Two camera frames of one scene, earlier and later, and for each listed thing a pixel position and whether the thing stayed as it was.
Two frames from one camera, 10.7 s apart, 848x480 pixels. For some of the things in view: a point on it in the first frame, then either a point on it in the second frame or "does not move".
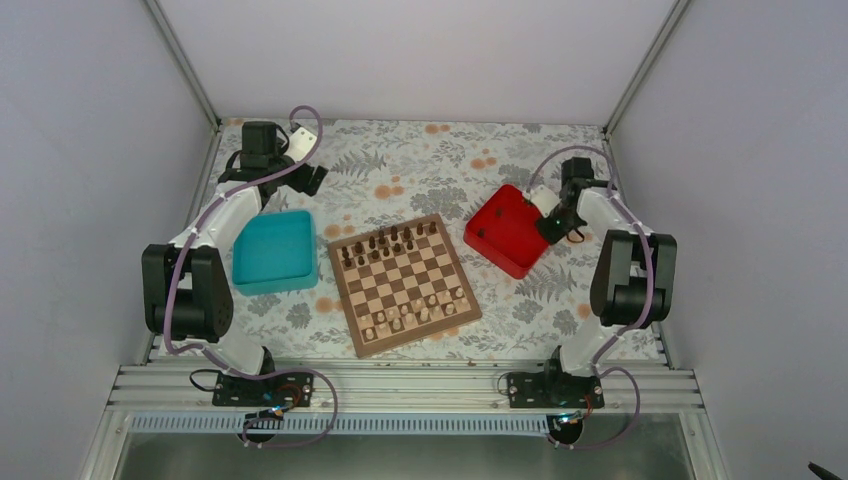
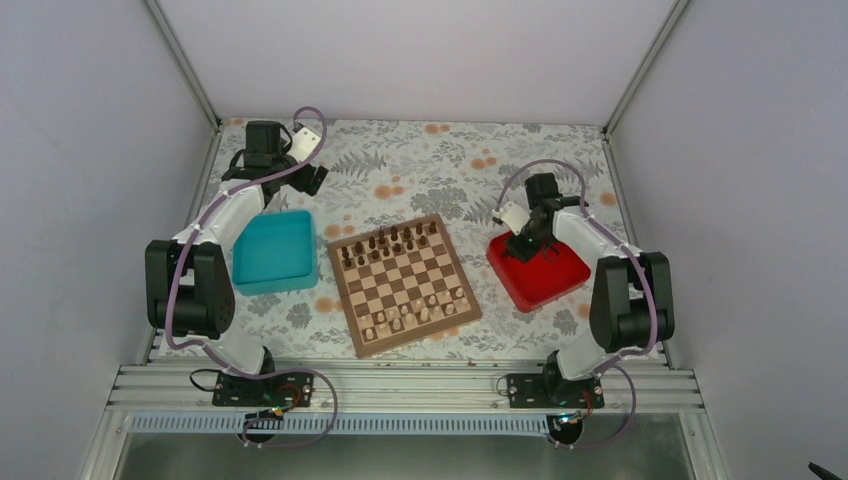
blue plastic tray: [275, 252] does not move
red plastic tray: [504, 233] → [531, 283]
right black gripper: [552, 235] → [520, 252]
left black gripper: [300, 183] does not move
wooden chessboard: [402, 283] does not move
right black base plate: [553, 390] does not move
